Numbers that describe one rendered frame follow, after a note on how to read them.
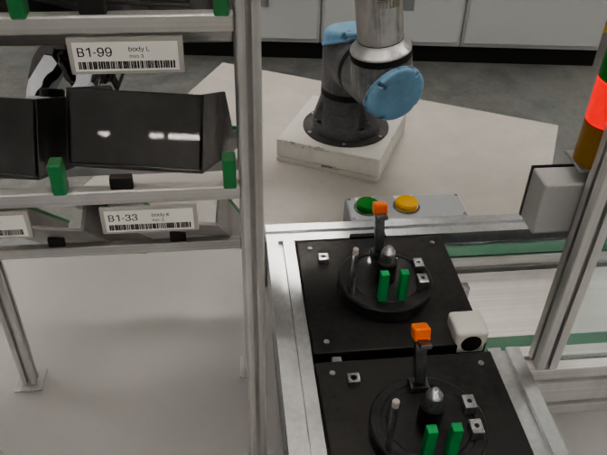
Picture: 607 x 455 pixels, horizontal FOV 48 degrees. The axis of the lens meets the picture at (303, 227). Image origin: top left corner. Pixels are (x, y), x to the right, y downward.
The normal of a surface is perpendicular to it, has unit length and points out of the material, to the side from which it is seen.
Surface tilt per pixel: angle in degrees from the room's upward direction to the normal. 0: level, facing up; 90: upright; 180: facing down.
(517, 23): 90
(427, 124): 0
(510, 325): 0
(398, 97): 97
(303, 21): 90
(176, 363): 0
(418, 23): 90
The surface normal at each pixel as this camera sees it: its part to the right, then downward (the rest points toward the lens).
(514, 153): 0.03, -0.79
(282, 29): -0.01, 0.62
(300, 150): -0.35, 0.57
